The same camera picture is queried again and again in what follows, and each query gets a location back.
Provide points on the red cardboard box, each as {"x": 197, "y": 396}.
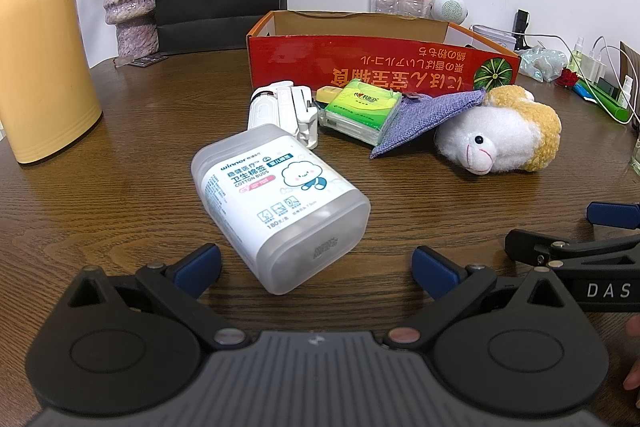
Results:
{"x": 350, "y": 57}

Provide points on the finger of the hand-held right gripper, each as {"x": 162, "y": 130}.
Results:
{"x": 610, "y": 212}
{"x": 530, "y": 243}

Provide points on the white and yellow plush toy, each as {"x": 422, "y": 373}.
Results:
{"x": 490, "y": 132}

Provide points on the yellow chair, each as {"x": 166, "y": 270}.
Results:
{"x": 40, "y": 57}

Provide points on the person's right hand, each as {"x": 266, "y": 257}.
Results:
{"x": 634, "y": 377}

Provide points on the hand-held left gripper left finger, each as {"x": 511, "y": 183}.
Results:
{"x": 197, "y": 269}

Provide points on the long green box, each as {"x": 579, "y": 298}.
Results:
{"x": 607, "y": 104}

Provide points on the green tissue packet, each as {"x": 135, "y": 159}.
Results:
{"x": 365, "y": 99}

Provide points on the translucent cotton swab box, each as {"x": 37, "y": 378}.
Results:
{"x": 270, "y": 187}

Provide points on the translucent white box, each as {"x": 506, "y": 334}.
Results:
{"x": 495, "y": 38}

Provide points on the crumpled plastic wrap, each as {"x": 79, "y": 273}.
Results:
{"x": 542, "y": 62}

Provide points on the white robot toy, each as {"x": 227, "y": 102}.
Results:
{"x": 447, "y": 7}

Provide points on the white folding device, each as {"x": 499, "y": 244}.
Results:
{"x": 280, "y": 107}

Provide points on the purple cloth pouch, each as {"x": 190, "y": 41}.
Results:
{"x": 425, "y": 119}

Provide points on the red artificial flower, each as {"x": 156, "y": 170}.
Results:
{"x": 567, "y": 78}

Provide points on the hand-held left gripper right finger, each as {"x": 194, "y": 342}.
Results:
{"x": 435, "y": 269}

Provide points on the clear spray bottle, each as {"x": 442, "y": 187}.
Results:
{"x": 625, "y": 92}
{"x": 576, "y": 57}

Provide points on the small dark card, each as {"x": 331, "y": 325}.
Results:
{"x": 147, "y": 60}

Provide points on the blue and white packet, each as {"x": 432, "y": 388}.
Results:
{"x": 582, "y": 91}

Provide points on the white charger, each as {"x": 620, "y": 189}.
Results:
{"x": 593, "y": 67}

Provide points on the purple mottled vase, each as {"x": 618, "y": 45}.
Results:
{"x": 130, "y": 2}

